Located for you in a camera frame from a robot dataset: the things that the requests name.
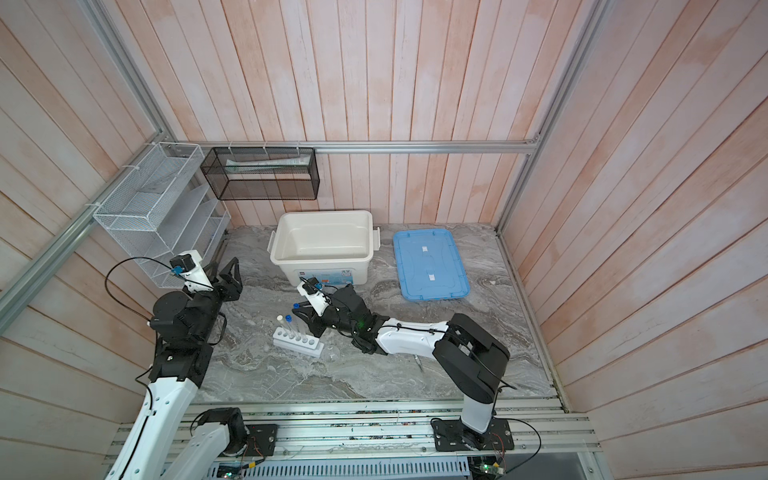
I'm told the blue capped test tube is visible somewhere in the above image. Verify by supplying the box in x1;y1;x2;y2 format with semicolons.
294;311;307;337
284;315;296;335

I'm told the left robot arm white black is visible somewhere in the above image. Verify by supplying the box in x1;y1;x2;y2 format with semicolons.
106;250;249;479

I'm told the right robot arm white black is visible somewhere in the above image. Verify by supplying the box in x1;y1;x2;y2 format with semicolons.
292;278;510;434

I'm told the white test tube rack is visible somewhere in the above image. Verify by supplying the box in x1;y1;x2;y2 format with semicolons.
272;327;324;358

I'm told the white plastic storage bin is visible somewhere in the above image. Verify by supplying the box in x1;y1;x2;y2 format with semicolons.
267;210;381;286

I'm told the blue plastic bin lid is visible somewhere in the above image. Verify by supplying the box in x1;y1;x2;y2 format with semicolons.
393;229;470;302

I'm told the white perforated vent cover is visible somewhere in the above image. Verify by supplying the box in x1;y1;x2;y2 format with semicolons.
205;456;472;479

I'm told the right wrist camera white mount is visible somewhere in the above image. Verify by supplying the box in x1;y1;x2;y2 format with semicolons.
297;277;331;317

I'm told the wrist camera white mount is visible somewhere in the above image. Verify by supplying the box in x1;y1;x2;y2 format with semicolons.
297;277;331;317
170;250;213;294

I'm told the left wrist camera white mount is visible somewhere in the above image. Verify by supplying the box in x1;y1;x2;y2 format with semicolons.
170;250;213;294

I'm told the white wire mesh shelf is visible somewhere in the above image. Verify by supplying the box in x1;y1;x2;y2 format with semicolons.
94;143;231;289

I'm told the black mesh wall basket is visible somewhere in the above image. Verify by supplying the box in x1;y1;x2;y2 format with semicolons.
201;146;320;201

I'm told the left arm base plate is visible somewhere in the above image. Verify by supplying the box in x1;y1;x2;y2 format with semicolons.
224;423;279;459

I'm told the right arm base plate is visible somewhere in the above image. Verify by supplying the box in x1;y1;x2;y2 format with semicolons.
430;418;514;452

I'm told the aluminium rail base frame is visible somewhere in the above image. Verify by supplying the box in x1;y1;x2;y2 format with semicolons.
152;399;602;466

